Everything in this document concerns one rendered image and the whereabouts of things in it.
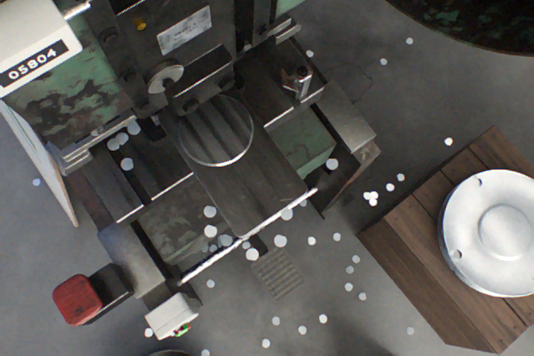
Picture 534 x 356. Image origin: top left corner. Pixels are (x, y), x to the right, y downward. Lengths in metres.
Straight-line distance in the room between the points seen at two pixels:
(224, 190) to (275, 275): 0.64
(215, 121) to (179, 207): 0.20
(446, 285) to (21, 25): 1.17
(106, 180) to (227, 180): 0.23
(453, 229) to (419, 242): 0.08
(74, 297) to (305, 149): 0.48
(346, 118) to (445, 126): 0.80
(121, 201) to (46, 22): 0.64
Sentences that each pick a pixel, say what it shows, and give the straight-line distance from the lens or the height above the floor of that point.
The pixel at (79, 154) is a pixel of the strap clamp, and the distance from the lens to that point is 1.02.
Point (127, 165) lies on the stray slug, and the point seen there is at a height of 0.71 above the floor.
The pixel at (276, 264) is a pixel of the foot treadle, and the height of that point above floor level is 0.16.
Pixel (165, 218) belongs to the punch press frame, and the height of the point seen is 0.64.
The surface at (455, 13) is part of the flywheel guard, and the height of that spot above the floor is 1.00.
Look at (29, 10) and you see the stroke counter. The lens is 0.42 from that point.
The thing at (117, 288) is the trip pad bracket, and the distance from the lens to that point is 1.00.
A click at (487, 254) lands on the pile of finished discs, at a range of 1.41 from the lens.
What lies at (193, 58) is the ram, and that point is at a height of 0.98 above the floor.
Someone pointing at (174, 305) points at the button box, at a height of 0.63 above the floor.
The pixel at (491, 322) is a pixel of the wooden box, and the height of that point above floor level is 0.35.
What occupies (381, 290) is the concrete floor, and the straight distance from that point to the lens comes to 1.73.
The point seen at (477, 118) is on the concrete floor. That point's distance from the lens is 1.93.
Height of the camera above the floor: 1.69
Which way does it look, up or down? 75 degrees down
